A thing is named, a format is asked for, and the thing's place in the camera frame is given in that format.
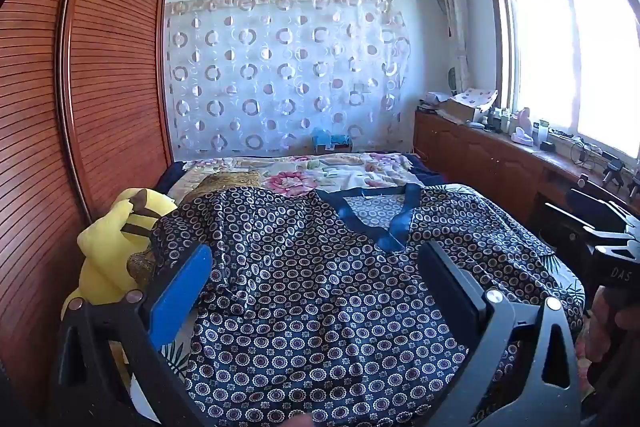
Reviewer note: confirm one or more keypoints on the black charger box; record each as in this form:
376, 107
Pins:
549, 146

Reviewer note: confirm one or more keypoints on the yellow plush toy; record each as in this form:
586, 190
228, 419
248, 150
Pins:
107, 257

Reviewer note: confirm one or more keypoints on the pink floral blanket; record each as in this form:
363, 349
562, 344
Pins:
300, 179

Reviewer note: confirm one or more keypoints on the wooden slatted wardrobe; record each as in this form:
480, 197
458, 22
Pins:
75, 107

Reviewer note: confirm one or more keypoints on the yellow floral sheet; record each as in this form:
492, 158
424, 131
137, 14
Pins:
585, 337

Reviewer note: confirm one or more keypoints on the navy circle-patterned garment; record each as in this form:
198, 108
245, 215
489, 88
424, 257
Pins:
320, 297

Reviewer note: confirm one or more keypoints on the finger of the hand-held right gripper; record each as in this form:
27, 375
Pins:
570, 219
600, 204

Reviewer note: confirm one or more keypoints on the circle-patterned sheer curtain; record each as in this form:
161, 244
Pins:
285, 72

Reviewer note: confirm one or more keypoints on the pink plastic holder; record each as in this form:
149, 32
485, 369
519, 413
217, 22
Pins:
521, 127

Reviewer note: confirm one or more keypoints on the small grey fan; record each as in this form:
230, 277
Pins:
453, 78

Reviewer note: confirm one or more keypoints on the white window curtain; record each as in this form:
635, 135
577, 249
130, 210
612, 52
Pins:
455, 17

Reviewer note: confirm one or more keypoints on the blue box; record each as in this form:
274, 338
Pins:
330, 141

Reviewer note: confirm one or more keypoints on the person's right hand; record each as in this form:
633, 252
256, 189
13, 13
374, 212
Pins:
597, 322

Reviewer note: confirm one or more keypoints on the wooden framed window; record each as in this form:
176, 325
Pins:
575, 57

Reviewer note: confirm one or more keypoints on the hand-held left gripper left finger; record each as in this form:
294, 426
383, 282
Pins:
180, 297

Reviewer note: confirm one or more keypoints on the mustard paisley cloth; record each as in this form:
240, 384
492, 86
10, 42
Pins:
225, 184

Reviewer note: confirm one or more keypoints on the long wooden cabinet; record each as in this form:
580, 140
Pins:
480, 162

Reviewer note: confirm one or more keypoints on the pile of papers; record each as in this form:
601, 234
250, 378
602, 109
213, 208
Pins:
432, 102

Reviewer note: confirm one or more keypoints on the white bottle green cap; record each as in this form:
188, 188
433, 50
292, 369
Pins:
540, 134

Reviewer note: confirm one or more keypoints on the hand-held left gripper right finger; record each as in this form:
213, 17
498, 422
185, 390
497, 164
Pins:
440, 277

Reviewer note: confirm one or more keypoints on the cardboard box with dotted paper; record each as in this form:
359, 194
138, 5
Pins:
470, 104

